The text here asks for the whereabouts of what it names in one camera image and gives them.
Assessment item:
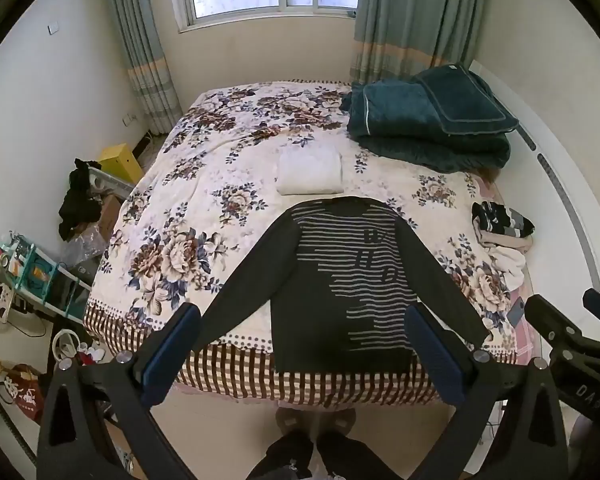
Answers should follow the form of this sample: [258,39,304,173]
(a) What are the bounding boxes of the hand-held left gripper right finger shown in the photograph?
[404,302,568,480]

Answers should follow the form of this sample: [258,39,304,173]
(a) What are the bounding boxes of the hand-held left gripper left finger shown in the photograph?
[36,302,203,480]

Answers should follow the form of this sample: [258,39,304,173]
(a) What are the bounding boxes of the dark striped sweater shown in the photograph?
[192,197,496,376]

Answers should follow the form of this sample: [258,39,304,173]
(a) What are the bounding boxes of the pink bed sheet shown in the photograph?
[475,170,537,361]

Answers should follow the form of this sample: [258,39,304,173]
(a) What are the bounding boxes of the cream cloth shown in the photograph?
[480,232,528,286]

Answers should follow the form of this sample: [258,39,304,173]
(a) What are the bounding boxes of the clear plastic bag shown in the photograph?
[62,232,108,271]

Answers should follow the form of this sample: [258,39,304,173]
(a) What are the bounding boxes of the person's legs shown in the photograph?
[245,407,406,480]

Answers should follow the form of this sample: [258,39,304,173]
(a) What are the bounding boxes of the cardboard box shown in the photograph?
[97,195,126,241]

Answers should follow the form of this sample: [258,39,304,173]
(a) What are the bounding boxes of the floral blanket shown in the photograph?
[82,79,523,406]

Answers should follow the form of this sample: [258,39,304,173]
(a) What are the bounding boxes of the red bag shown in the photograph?
[0,364,46,421]

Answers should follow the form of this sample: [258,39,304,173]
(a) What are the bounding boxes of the teal shelf cart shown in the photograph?
[0,232,93,321]

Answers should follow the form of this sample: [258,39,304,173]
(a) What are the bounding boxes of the black garment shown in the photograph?
[57,158,103,241]

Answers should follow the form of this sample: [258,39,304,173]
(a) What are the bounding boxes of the white headboard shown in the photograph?
[467,60,600,306]

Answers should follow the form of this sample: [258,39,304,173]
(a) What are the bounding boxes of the yellow box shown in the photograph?
[97,143,145,184]

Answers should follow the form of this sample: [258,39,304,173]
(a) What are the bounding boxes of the white folded garment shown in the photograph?
[275,142,345,197]

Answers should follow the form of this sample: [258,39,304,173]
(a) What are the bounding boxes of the teal pillow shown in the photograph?
[412,62,521,137]

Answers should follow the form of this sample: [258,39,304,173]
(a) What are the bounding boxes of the teal folded quilt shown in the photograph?
[341,77,512,173]

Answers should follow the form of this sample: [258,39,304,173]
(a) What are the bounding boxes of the teal striped curtain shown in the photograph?
[102,0,183,136]
[349,0,491,86]

